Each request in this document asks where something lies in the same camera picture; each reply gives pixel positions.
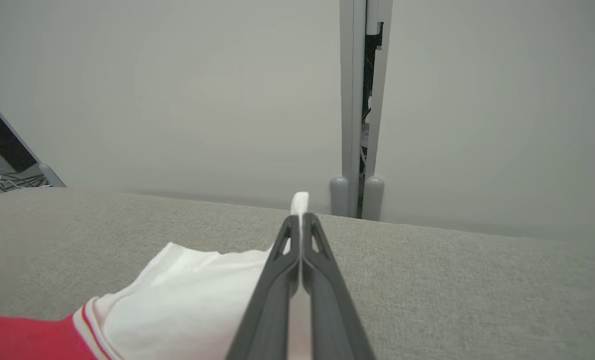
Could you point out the grey fabric sofa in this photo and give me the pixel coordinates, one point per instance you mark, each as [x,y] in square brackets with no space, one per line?
[452,285]

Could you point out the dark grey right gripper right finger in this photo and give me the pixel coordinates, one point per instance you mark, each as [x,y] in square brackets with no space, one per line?
[330,300]

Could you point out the grey partition post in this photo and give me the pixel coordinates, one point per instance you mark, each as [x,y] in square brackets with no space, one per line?
[352,90]

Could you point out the red jersey with white trim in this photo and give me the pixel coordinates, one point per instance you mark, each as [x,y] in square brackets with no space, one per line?
[177,300]

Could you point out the grey cylinder post foot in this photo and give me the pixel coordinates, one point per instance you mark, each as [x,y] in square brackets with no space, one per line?
[373,200]
[338,197]

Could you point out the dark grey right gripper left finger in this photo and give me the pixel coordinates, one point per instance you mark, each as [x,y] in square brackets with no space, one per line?
[270,300]

